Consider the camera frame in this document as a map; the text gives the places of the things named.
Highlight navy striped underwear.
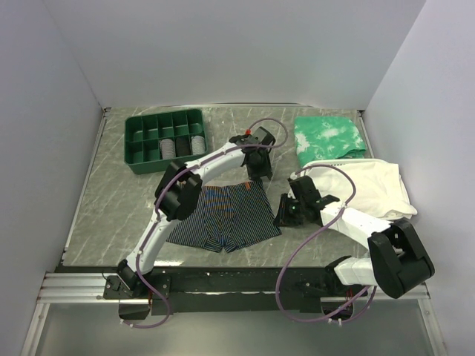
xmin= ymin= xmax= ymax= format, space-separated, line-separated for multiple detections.
xmin=167 ymin=181 xmax=281 ymax=253

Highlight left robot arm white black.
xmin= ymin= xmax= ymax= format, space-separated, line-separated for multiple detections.
xmin=117 ymin=128 xmax=275 ymax=298

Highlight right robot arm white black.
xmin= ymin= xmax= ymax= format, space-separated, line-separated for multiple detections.
xmin=274 ymin=194 xmax=435 ymax=299

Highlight white perforated laundry basket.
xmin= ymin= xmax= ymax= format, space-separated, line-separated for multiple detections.
xmin=294 ymin=159 xmax=358 ymax=177

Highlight green white tie-dye cloth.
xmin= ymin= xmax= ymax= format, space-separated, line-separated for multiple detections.
xmin=294 ymin=116 xmax=367 ymax=167

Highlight white cloth in basket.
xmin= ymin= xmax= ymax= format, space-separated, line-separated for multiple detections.
xmin=299 ymin=159 xmax=417 ymax=220

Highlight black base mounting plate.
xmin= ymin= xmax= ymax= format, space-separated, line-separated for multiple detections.
xmin=103 ymin=267 xmax=363 ymax=320

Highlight green compartment organizer tray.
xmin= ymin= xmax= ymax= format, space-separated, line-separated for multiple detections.
xmin=124 ymin=108 xmax=209 ymax=175

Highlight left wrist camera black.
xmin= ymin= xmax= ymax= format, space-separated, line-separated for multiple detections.
xmin=252 ymin=126 xmax=276 ymax=147

